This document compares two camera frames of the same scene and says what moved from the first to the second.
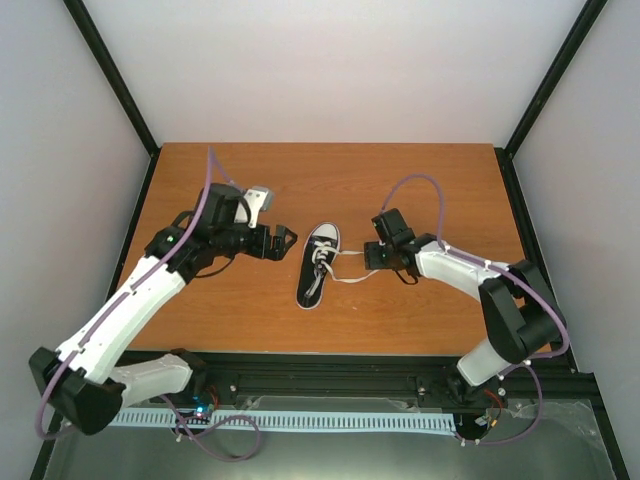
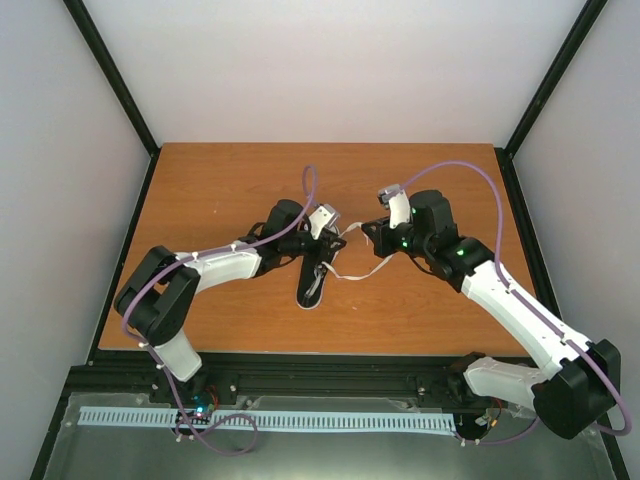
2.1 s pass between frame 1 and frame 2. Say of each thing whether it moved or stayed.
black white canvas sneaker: stayed
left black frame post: stayed
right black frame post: stayed
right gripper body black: moved
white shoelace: moved
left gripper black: moved
